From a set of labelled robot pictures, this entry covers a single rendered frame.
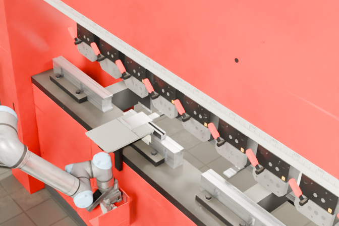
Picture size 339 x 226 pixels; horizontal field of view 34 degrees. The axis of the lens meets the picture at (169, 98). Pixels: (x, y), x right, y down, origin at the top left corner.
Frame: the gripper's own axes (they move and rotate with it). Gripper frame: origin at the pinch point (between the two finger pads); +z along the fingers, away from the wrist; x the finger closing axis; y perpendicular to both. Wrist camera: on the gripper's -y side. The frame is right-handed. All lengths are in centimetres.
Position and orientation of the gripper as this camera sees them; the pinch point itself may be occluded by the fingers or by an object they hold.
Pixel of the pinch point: (105, 216)
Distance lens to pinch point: 255.3
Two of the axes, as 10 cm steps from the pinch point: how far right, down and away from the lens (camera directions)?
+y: 8.0, -3.9, 4.7
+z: 0.3, 7.9, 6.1
